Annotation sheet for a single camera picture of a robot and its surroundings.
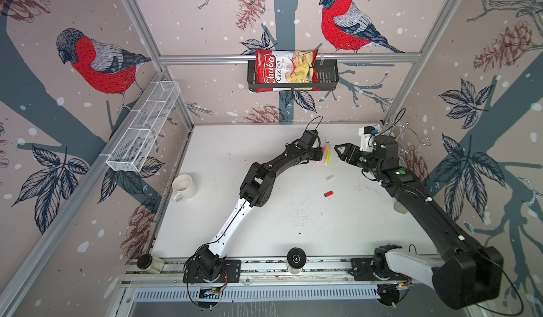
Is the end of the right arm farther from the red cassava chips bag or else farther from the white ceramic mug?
the white ceramic mug

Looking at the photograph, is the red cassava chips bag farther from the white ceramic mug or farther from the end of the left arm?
the white ceramic mug

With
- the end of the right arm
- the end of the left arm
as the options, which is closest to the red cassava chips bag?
the end of the left arm

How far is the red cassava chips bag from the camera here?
0.87 metres

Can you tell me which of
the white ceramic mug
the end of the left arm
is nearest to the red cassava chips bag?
the end of the left arm

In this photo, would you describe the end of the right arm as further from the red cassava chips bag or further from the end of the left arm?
the red cassava chips bag

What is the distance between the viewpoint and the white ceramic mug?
34.4 inches

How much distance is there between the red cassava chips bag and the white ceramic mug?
0.53 metres

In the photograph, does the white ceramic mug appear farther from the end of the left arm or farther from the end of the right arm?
the end of the right arm

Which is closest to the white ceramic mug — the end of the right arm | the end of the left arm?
the end of the left arm

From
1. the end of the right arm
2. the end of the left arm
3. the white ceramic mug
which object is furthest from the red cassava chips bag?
the white ceramic mug

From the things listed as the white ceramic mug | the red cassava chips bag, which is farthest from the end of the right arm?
the white ceramic mug
